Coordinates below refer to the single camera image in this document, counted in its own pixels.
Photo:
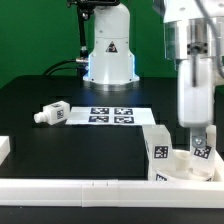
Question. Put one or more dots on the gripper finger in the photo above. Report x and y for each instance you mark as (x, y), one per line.
(198, 139)

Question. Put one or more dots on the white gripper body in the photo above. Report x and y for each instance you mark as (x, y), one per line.
(195, 103)

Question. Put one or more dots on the white round stool seat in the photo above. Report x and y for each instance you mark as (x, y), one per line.
(176, 167)

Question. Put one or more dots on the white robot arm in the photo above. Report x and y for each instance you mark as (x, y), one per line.
(194, 36)

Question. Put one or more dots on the white paper marker sheet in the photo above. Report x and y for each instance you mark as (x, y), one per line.
(110, 116)

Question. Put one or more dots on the white obstacle fence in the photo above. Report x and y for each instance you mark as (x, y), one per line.
(115, 193)

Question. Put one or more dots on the white block left edge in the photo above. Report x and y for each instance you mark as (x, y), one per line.
(4, 148)

